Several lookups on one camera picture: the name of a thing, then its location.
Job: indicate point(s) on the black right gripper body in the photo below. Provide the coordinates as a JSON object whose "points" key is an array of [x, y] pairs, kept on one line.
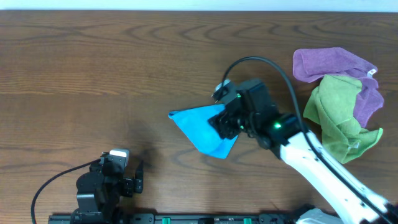
{"points": [[233, 126]]}

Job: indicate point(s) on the green microfiber cloth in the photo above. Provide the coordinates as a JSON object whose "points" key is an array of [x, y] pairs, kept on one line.
{"points": [[331, 105]]}

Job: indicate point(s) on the purple microfiber cloth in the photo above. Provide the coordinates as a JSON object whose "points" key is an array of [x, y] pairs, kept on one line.
{"points": [[310, 65]]}

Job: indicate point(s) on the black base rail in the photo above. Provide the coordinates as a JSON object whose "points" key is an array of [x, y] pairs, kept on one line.
{"points": [[270, 218]]}

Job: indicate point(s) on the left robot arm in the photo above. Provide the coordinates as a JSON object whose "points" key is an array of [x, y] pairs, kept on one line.
{"points": [[95, 209]]}

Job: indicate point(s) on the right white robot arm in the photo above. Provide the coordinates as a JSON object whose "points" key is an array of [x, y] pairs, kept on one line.
{"points": [[292, 142]]}

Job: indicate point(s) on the blue microfiber cloth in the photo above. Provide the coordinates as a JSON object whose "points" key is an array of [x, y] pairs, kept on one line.
{"points": [[194, 124]]}

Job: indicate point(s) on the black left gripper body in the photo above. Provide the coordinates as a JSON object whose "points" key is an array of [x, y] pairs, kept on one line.
{"points": [[127, 187]]}

